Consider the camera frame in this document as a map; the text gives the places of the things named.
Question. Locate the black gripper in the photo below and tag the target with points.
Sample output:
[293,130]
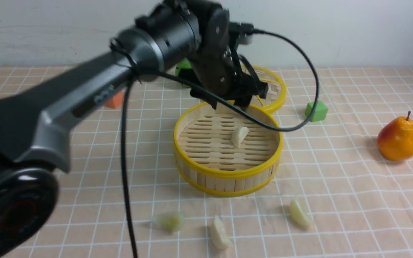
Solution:
[218,68]

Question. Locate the greenish translucent toy dumpling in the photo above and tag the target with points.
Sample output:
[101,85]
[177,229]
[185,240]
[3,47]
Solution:
[170,222]

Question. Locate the cream toy dumpling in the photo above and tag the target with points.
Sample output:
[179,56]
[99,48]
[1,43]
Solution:
[238,135]

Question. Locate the yellow rimmed bamboo steamer lid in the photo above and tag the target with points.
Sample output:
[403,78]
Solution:
[277,90]

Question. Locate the green cube block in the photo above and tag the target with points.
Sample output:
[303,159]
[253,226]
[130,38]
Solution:
[319,112]

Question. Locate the white toy dumpling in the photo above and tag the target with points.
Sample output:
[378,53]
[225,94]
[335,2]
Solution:
[218,234]

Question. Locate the green toy ball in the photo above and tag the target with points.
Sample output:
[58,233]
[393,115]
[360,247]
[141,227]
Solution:
[184,71]

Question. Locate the orange yellow toy pear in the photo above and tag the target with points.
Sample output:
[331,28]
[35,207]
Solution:
[395,140]

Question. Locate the beige checked tablecloth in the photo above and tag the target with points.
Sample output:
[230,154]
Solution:
[360,202]

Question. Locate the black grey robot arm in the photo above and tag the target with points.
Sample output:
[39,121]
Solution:
[35,124]

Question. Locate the pale green toy dumpling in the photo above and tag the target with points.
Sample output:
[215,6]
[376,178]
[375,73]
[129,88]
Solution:
[299,215]

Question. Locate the orange cube block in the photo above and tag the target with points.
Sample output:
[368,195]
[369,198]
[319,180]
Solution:
[116,101]

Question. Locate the yellow rimmed bamboo steamer tray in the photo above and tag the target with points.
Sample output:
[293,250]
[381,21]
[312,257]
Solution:
[207,160]

